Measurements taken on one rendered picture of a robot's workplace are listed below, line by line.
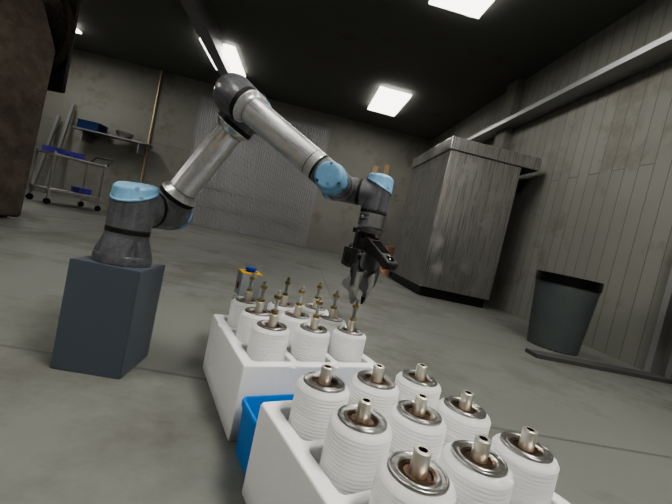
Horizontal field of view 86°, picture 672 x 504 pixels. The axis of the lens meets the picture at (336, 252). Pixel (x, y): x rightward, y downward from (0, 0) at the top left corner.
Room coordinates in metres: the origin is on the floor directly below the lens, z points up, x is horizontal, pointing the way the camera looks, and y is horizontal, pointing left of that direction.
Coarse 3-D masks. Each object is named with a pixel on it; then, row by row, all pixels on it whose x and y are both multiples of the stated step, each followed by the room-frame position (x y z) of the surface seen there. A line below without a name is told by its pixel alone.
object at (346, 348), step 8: (336, 328) 1.01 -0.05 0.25; (336, 336) 0.98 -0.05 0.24; (344, 336) 0.97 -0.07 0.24; (352, 336) 0.97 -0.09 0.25; (360, 336) 0.98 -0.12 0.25; (336, 344) 0.97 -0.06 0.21; (344, 344) 0.96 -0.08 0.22; (352, 344) 0.96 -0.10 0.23; (360, 344) 0.97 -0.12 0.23; (328, 352) 1.00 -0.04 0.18; (336, 352) 0.97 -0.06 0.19; (344, 352) 0.96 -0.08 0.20; (352, 352) 0.96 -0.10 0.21; (360, 352) 0.98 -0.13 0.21; (336, 360) 0.97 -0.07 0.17; (344, 360) 0.96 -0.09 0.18; (352, 360) 0.97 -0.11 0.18; (360, 360) 0.99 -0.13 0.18
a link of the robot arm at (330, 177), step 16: (224, 80) 0.96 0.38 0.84; (240, 80) 0.96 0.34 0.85; (224, 96) 0.94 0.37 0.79; (240, 96) 0.93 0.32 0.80; (256, 96) 0.95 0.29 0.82; (224, 112) 1.00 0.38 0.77; (240, 112) 0.94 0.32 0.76; (256, 112) 0.93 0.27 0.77; (272, 112) 0.93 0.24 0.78; (256, 128) 0.94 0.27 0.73; (272, 128) 0.92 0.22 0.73; (288, 128) 0.92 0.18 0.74; (272, 144) 0.93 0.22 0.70; (288, 144) 0.91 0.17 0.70; (304, 144) 0.90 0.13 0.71; (288, 160) 0.93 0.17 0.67; (304, 160) 0.90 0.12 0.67; (320, 160) 0.89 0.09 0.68; (320, 176) 0.87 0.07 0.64; (336, 176) 0.86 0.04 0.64; (336, 192) 0.89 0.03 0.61
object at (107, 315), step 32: (64, 288) 0.93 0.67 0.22; (96, 288) 0.94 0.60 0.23; (128, 288) 0.95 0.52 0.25; (160, 288) 1.12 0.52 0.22; (64, 320) 0.93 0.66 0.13; (96, 320) 0.94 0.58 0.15; (128, 320) 0.95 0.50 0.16; (64, 352) 0.93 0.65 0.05; (96, 352) 0.94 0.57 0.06; (128, 352) 0.97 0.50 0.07
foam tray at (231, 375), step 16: (224, 320) 1.08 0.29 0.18; (224, 336) 0.97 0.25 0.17; (208, 352) 1.09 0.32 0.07; (224, 352) 0.94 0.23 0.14; (240, 352) 0.86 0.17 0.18; (288, 352) 0.93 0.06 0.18; (208, 368) 1.06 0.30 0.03; (224, 368) 0.91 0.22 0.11; (240, 368) 0.80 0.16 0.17; (256, 368) 0.80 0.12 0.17; (272, 368) 0.82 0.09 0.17; (288, 368) 0.84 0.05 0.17; (304, 368) 0.86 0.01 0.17; (320, 368) 0.88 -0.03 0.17; (336, 368) 0.91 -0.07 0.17; (352, 368) 0.93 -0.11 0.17; (368, 368) 0.96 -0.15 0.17; (208, 384) 1.02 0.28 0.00; (224, 384) 0.89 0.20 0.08; (240, 384) 0.79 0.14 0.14; (256, 384) 0.81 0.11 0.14; (272, 384) 0.83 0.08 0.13; (288, 384) 0.85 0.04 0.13; (224, 400) 0.86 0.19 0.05; (240, 400) 0.79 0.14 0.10; (224, 416) 0.84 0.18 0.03; (240, 416) 0.80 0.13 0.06
